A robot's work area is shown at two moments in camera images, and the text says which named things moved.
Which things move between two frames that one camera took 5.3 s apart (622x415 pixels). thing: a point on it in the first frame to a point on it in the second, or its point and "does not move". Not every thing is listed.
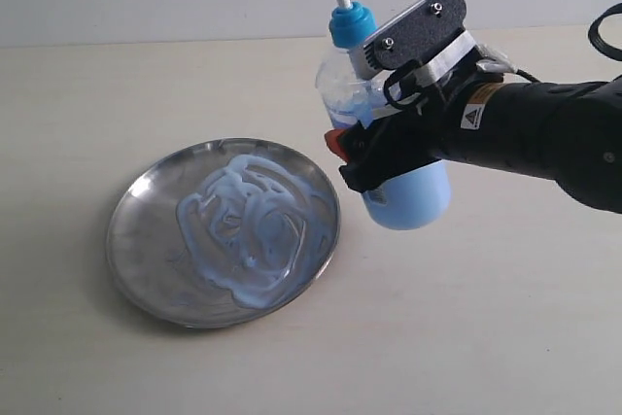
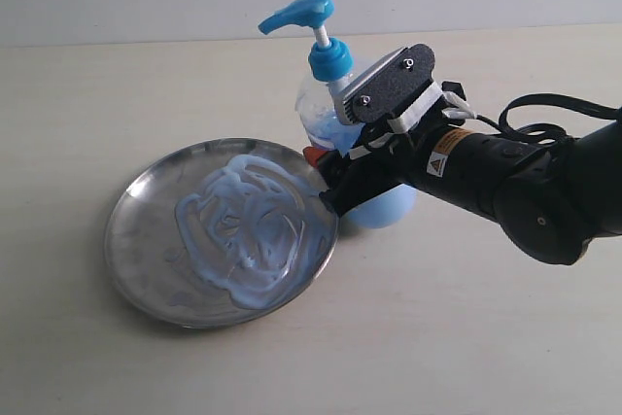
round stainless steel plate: [222, 233] does not move
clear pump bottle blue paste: [349, 99] to [320, 117]
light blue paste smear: [257, 227] does not move
